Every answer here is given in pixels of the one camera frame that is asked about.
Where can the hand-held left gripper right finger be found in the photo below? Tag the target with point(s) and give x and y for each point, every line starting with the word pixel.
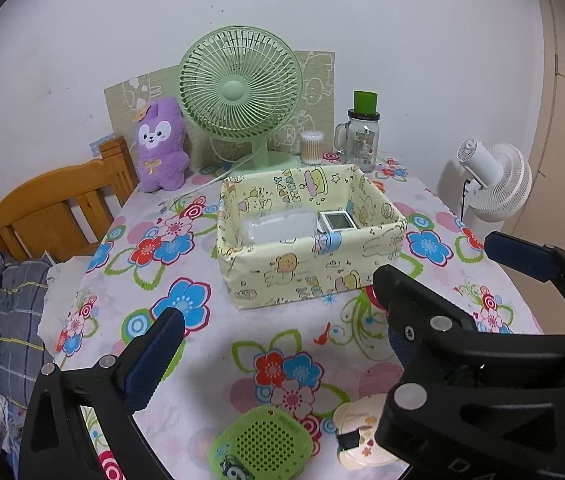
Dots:
pixel 402 351

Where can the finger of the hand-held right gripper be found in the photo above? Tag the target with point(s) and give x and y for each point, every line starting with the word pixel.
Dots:
pixel 422 300
pixel 522 256

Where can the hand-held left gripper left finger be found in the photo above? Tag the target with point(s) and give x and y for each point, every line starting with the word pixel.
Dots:
pixel 155 360

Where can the cream handheld device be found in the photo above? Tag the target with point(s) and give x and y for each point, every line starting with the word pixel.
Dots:
pixel 362 420

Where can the green square speaker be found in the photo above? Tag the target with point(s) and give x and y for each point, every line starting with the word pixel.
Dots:
pixel 262 445

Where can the yellow printed fabric storage basket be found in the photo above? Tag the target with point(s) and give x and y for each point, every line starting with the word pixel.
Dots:
pixel 282 270

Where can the floral tablecloth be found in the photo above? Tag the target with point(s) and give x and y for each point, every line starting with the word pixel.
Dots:
pixel 202 340

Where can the white standing fan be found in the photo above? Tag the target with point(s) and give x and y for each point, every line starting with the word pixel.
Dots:
pixel 497 175

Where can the white remote control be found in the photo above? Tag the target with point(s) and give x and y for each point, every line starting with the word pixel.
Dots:
pixel 337 221

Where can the grey plaid bedding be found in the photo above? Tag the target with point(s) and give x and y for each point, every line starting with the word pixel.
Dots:
pixel 2 320

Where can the white flat box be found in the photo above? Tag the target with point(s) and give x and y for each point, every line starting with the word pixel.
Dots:
pixel 277 230

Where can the glass jar mug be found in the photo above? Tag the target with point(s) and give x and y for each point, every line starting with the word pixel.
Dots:
pixel 362 142

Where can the wooden bed headboard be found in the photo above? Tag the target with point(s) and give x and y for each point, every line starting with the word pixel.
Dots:
pixel 47 210

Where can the clear cotton swab container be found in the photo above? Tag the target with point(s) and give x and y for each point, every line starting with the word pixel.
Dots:
pixel 312 147

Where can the purple plush toy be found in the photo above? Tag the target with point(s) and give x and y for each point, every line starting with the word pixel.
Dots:
pixel 162 155

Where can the green plastic cap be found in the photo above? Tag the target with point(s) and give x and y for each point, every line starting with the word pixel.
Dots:
pixel 366 101

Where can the blue patterned sheet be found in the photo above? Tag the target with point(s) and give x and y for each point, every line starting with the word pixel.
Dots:
pixel 101 142

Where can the beige cartoon printed board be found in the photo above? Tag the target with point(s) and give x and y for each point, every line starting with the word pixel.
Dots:
pixel 318 85

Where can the green desk fan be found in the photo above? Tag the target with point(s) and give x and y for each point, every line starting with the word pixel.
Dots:
pixel 235 90

